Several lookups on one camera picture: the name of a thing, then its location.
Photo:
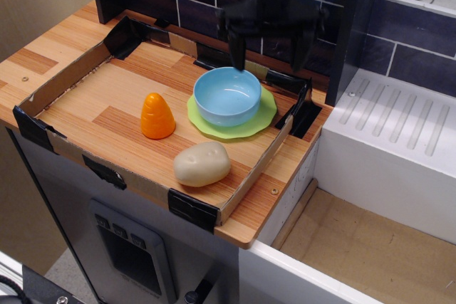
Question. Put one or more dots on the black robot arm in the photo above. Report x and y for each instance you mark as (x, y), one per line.
(296, 20)

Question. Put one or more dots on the green plastic plate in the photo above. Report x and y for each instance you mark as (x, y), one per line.
(261, 120)

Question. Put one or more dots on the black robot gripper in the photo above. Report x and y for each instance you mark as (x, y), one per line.
(301, 21)

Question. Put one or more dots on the white toy sink basin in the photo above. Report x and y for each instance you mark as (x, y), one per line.
(370, 216)

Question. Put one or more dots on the light blue plastic bowl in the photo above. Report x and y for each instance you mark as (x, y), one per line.
(227, 97)

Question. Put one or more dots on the dark grey vertical post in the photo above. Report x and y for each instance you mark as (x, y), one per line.
(350, 44)

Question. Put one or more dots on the grey toy oven front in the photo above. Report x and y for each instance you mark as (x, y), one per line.
(129, 249)

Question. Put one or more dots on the beige toy potato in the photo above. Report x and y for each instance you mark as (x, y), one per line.
(202, 164)

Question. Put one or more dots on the orange toy carrot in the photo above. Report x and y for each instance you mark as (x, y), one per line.
(156, 120)

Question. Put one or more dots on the cardboard fence with black tape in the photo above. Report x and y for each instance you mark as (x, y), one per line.
(92, 108)

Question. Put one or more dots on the black device bottom left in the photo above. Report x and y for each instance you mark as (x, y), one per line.
(27, 286)

